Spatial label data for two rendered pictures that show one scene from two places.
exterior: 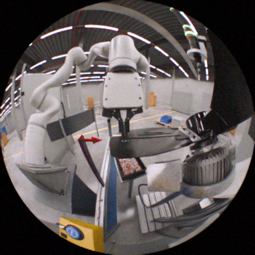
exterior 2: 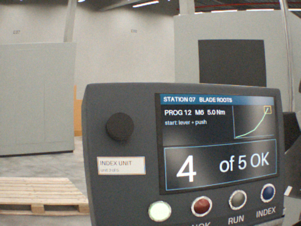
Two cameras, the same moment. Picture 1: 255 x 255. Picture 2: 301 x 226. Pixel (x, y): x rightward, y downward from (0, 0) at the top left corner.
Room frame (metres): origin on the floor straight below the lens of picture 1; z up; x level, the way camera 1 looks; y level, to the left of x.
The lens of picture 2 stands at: (0.97, 0.65, 1.25)
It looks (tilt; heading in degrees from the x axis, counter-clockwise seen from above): 4 degrees down; 261
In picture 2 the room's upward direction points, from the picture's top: straight up
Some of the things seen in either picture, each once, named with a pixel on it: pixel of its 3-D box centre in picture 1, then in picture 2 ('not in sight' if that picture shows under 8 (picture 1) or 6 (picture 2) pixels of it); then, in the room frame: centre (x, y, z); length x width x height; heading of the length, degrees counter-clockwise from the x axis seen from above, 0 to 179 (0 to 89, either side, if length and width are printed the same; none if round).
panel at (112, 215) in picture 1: (113, 190); not in sight; (0.25, 0.15, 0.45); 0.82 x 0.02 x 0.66; 4
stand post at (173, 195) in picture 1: (164, 201); not in sight; (0.08, -0.36, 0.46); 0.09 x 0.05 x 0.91; 94
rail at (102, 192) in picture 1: (105, 174); not in sight; (0.25, 0.15, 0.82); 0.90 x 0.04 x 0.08; 4
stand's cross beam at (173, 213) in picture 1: (172, 209); not in sight; (-0.03, -0.37, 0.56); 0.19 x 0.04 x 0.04; 4
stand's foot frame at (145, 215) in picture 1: (155, 211); not in sight; (-0.01, -0.37, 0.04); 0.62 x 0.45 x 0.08; 4
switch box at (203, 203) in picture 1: (196, 211); not in sight; (-0.14, -0.47, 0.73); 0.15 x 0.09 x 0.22; 4
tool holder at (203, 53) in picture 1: (197, 46); not in sight; (0.17, -0.22, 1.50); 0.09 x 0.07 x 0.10; 39
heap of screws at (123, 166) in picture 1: (128, 163); not in sight; (0.33, -0.01, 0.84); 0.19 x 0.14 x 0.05; 20
